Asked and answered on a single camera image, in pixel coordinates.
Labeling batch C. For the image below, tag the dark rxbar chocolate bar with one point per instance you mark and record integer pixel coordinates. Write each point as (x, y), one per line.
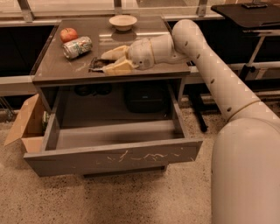
(96, 64)

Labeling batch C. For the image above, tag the white ceramic bowl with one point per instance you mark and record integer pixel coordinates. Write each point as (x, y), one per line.
(123, 23)

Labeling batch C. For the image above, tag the grey drawer cabinet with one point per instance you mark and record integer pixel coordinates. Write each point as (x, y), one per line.
(55, 71)

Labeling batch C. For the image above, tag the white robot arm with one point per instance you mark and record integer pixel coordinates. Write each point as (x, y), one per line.
(246, 154)

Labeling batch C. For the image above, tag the black bag under cabinet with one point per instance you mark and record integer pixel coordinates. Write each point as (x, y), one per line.
(146, 97)

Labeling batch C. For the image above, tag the black device on side table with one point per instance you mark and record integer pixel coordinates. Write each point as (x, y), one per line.
(251, 6)

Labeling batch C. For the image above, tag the green white soda can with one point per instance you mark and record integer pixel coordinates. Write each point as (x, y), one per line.
(77, 47)

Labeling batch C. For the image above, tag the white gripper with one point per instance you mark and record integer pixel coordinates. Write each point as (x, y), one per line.
(140, 53)

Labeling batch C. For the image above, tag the red apple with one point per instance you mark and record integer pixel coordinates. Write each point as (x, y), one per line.
(68, 34)

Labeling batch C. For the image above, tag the cardboard box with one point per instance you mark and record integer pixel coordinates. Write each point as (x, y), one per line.
(28, 125)

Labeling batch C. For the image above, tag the open grey top drawer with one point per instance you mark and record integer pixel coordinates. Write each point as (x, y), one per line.
(97, 134)

